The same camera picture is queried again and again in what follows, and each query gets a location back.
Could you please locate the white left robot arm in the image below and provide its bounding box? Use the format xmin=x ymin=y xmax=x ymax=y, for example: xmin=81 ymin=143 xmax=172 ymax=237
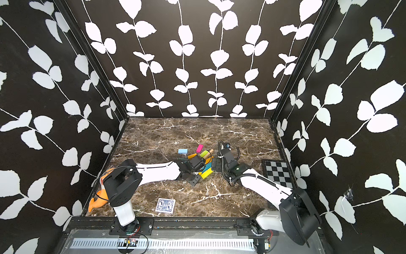
xmin=102 ymin=156 xmax=206 ymax=227

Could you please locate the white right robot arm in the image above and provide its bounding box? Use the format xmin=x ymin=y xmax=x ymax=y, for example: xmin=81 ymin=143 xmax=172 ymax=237
xmin=215 ymin=147 xmax=321 ymax=246

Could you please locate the amber yellow long block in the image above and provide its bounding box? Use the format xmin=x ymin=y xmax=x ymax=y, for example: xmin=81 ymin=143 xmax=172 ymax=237
xmin=187 ymin=153 xmax=197 ymax=159

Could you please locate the yellow-green long block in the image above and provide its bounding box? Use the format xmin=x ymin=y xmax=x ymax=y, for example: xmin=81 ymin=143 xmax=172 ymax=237
xmin=200 ymin=168 xmax=213 ymax=179

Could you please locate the magenta block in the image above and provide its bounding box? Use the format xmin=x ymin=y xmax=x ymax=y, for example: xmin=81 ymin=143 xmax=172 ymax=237
xmin=196 ymin=145 xmax=204 ymax=153

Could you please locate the lime green short block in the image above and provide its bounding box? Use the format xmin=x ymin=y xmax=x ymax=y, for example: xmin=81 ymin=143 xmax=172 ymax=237
xmin=200 ymin=150 xmax=210 ymax=159

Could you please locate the blue playing card box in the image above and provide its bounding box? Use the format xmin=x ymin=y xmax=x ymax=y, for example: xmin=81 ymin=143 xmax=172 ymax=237
xmin=155 ymin=198 xmax=176 ymax=214

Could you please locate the black white checkerboard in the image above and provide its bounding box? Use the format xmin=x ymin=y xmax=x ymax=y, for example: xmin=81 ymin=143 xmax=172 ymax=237
xmin=262 ymin=159 xmax=294 ymax=189

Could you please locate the orange plush toy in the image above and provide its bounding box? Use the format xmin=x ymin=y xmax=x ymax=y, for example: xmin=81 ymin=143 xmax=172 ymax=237
xmin=88 ymin=168 xmax=115 ymax=213

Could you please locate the black metal base rail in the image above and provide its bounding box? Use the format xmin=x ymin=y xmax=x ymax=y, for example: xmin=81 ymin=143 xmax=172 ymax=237
xmin=66 ymin=217 xmax=320 ymax=245

